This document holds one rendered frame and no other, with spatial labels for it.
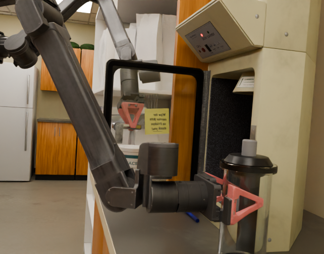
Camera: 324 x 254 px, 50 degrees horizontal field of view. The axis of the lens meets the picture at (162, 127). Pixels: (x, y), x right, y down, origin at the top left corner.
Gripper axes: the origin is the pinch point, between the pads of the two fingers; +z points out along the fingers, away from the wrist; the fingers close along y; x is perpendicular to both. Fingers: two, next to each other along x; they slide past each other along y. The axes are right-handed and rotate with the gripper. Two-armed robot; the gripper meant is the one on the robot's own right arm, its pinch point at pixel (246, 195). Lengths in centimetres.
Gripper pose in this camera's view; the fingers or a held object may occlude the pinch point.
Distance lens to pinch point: 70.3
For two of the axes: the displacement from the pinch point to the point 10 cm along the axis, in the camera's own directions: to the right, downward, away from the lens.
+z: 9.7, 0.4, 2.6
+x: -0.6, 10.0, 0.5
